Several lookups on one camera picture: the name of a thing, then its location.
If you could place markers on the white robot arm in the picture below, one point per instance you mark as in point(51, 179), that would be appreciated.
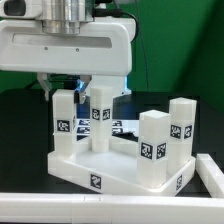
point(65, 17)

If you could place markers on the white desk top tray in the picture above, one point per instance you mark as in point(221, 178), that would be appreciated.
point(114, 172)

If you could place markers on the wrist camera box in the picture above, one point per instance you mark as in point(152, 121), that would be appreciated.
point(21, 9)

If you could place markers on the white fence bar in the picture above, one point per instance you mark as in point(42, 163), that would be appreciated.
point(211, 175)
point(104, 209)

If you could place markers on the white sheet with markers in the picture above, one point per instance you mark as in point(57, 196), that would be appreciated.
point(120, 128)

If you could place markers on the white right fence bar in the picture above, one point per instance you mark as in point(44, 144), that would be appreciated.
point(211, 175)

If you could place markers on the white front fence bar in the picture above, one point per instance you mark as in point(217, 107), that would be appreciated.
point(104, 209)

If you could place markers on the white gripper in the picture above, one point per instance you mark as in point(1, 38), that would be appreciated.
point(103, 47)

